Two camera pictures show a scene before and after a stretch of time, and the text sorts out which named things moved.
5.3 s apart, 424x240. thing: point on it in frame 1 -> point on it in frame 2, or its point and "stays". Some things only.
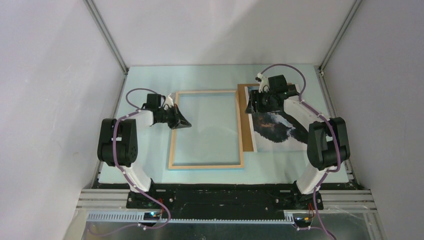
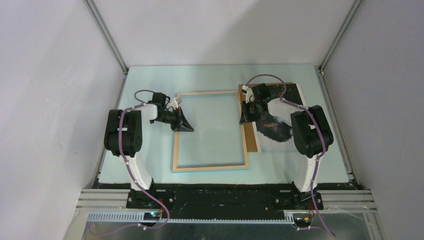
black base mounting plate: x=224 y=200 stays
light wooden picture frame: x=171 y=166 -> x=175 y=168
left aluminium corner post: x=91 y=8 stays
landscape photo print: x=276 y=131 stays
